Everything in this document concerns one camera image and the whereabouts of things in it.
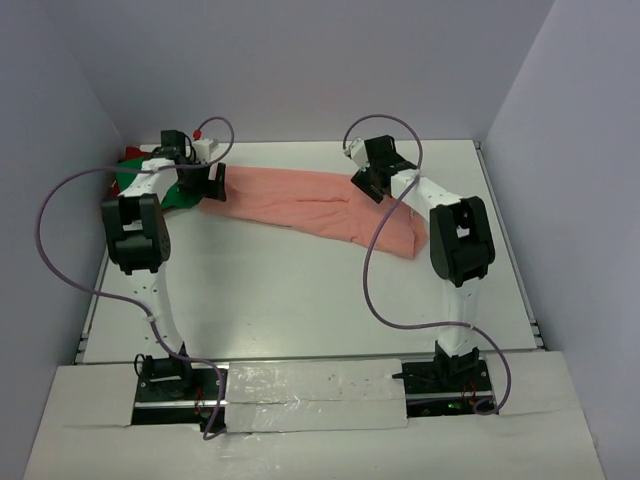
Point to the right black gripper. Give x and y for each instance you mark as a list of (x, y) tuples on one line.
[(366, 185)]

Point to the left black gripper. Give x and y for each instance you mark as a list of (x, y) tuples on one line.
[(208, 188)]

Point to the salmon pink t-shirt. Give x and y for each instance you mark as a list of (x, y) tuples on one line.
[(323, 204)]

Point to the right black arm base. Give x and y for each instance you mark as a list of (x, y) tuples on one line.
[(447, 385)]

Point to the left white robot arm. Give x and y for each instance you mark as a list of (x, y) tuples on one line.
[(137, 236)]

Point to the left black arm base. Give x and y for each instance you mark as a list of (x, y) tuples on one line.
[(172, 392)]

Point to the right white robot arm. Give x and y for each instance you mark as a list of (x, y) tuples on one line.
[(460, 240)]

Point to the green folded t-shirt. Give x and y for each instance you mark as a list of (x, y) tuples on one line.
[(175, 192)]

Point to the red folded t-shirt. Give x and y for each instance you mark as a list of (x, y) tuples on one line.
[(132, 160)]

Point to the silver tape patch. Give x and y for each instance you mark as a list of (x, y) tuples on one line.
[(307, 396)]

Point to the white cardboard front panel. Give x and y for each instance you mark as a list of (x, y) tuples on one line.
[(542, 433)]

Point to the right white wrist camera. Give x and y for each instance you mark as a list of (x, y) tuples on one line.
[(356, 152)]

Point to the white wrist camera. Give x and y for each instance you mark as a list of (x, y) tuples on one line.
[(356, 152), (204, 147)]

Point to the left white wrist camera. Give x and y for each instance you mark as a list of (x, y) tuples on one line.
[(204, 147)]

